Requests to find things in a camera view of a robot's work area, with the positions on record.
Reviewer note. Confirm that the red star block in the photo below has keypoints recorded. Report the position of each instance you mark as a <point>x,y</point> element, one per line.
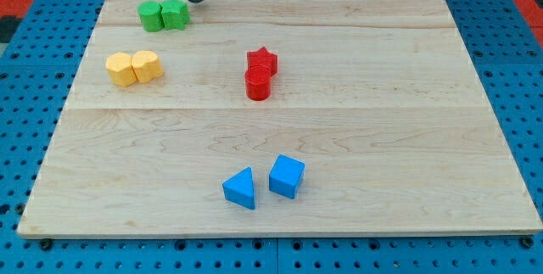
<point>262,57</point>

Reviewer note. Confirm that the green star block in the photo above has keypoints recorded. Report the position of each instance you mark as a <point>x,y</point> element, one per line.
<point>175,14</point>

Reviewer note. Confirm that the yellow hexagon block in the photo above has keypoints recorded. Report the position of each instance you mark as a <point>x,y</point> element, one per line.
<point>119,68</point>

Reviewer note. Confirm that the red cylinder block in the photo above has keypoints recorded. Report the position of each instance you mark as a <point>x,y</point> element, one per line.
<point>258,82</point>

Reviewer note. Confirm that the light wooden board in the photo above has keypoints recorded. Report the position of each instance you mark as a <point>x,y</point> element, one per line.
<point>378,98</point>

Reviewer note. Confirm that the blue cube block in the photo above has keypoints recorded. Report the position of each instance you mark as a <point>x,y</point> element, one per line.
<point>286,176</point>

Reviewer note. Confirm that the blue triangle block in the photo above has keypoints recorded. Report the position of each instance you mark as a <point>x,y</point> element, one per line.
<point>240,189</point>

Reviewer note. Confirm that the green cylinder block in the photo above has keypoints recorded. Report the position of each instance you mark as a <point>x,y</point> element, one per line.
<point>150,16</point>

